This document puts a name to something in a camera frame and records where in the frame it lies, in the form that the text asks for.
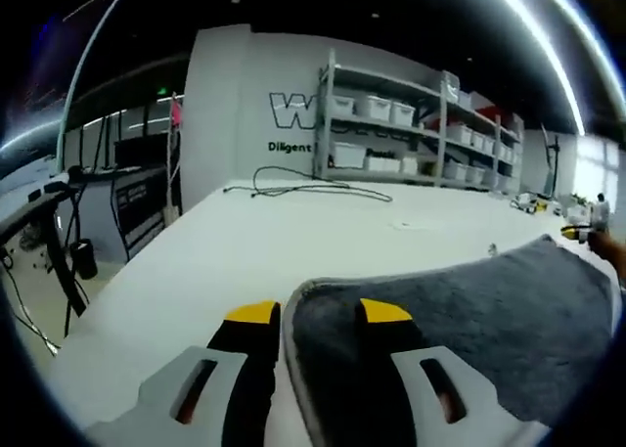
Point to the white standing desk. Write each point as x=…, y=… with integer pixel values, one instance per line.
x=62, y=266

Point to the black equipment case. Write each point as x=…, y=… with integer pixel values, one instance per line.
x=142, y=212

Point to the pink tag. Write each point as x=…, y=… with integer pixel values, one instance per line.
x=176, y=113

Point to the yellow black tool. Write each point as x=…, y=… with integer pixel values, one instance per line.
x=538, y=208

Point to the grey towel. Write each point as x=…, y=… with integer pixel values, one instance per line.
x=489, y=310

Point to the grey metal shelving rack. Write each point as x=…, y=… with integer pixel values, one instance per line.
x=442, y=124

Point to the black power brick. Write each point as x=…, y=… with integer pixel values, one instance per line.
x=84, y=258

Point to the person's right hand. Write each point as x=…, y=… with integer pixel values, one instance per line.
x=609, y=246

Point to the black tripod stand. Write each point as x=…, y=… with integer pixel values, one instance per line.
x=554, y=163

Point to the long ceiling light strip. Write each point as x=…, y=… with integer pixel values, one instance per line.
x=552, y=51
x=594, y=38

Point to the rows of white storage boxes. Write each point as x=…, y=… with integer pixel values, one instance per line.
x=376, y=107

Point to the white crumpled bag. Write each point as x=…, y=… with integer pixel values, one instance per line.
x=577, y=213

